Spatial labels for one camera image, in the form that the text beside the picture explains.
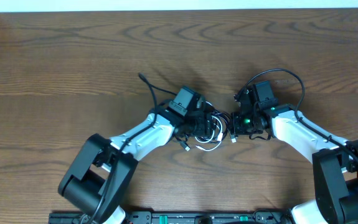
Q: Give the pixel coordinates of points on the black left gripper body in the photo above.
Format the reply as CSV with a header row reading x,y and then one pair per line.
x,y
206,127

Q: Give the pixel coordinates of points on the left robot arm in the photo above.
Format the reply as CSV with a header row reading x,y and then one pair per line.
x,y
99,175

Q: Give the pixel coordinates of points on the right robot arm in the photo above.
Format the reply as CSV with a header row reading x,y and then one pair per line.
x,y
334,159

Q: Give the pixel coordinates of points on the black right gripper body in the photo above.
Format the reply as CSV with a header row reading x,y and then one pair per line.
x,y
243,124

